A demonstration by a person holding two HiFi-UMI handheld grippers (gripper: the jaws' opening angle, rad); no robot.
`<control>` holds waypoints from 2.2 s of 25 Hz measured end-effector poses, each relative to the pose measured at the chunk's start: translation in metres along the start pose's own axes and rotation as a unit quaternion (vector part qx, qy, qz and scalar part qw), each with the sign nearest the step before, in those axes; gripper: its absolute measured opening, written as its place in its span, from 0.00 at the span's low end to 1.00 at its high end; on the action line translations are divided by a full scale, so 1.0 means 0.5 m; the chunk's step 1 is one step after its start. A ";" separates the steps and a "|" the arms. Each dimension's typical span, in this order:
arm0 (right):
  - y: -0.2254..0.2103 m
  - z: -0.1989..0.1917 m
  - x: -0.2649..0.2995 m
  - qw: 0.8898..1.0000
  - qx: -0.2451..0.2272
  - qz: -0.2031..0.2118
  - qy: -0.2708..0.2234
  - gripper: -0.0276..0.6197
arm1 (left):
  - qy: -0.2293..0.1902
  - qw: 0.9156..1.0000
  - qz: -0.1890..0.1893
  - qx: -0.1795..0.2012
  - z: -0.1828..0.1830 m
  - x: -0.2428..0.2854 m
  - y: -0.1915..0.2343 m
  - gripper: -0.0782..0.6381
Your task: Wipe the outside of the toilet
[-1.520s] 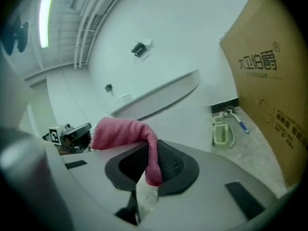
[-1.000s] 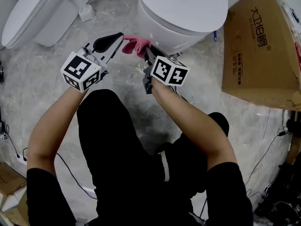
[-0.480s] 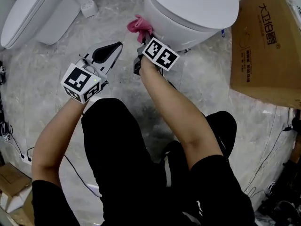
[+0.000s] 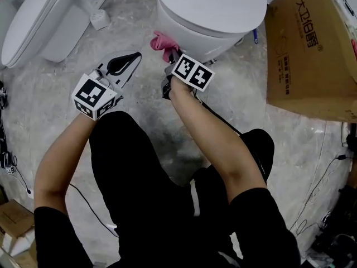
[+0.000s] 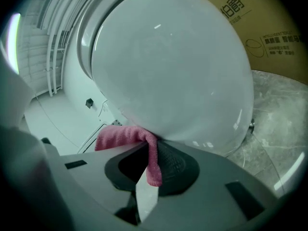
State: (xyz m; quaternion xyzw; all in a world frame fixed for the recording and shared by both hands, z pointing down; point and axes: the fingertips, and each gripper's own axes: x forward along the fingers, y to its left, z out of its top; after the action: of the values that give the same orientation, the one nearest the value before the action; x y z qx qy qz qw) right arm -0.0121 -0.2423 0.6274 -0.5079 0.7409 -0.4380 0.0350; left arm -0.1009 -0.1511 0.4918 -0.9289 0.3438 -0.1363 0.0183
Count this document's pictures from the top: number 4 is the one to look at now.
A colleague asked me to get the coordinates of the black spare device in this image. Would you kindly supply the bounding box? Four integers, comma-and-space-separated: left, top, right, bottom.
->
0, 79, 8, 110

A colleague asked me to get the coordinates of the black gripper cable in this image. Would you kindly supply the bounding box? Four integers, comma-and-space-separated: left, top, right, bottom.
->
191, 89, 243, 136
69, 183, 120, 238

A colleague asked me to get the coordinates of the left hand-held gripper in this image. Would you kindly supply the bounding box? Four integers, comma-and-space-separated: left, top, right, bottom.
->
71, 50, 143, 121

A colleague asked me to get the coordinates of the black headset with cables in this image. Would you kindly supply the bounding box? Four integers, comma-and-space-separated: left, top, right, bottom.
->
0, 121, 17, 175

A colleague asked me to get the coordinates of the black handled tool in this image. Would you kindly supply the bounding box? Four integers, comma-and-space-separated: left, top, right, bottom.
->
341, 0, 357, 13

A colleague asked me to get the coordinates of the small cardboard box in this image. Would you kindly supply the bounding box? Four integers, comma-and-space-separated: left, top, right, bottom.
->
0, 199, 38, 268

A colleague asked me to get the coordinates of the white smart toilet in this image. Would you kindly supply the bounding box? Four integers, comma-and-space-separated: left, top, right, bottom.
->
155, 0, 268, 64

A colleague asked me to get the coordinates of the person's black shirt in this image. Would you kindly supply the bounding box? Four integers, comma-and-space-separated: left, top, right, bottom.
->
33, 187, 302, 268

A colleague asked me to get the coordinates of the small white round canister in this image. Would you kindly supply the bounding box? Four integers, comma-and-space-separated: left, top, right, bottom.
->
89, 8, 111, 31

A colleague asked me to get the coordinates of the black equipment heap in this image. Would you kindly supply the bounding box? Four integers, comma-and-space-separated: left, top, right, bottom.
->
309, 185, 357, 268

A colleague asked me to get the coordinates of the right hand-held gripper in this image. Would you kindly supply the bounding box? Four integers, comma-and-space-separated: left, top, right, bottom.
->
161, 49, 216, 100

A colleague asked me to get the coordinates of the black floor cable with plug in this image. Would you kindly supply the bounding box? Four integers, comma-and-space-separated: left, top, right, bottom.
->
288, 154, 348, 236

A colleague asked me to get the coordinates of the white toilet with tank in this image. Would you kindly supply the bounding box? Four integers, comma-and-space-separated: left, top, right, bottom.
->
1, 0, 107, 69

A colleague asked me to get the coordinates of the person's right forearm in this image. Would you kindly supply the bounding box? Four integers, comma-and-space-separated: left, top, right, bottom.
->
168, 75, 267, 203

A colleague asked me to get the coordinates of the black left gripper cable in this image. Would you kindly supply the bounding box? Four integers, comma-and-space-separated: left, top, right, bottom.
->
69, 183, 120, 238

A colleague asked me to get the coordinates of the person's left forearm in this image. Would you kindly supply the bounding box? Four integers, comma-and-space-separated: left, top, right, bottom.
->
33, 113, 97, 216

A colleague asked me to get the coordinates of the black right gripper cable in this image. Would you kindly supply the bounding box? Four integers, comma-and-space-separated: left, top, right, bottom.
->
191, 89, 243, 136

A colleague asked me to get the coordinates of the large cardboard box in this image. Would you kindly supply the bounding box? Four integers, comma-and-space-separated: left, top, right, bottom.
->
264, 0, 357, 123

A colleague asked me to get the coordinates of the white power strip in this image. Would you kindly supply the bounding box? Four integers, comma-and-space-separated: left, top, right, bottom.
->
341, 121, 350, 148

